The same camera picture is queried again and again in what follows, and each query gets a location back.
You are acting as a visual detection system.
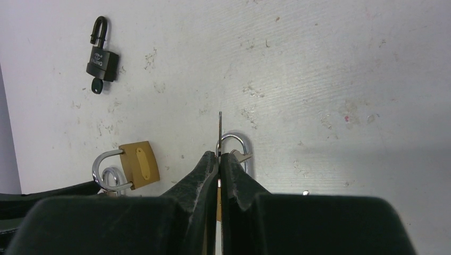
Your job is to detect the brass padlock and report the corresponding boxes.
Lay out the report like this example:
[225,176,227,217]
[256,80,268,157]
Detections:
[91,141,161,192]
[216,132,253,222]

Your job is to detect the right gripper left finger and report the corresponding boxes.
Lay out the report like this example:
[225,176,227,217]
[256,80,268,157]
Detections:
[6,151,218,254]

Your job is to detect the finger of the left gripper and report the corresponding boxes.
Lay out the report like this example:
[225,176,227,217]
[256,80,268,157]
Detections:
[1,181,100,243]

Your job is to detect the keys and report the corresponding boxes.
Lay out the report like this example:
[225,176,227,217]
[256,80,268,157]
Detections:
[101,167,122,197]
[216,111,253,171]

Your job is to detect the black padlock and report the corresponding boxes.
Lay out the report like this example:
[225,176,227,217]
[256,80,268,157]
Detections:
[86,16,119,82]

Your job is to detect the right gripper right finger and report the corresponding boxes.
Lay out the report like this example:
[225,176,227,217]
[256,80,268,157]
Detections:
[220,154,415,254]

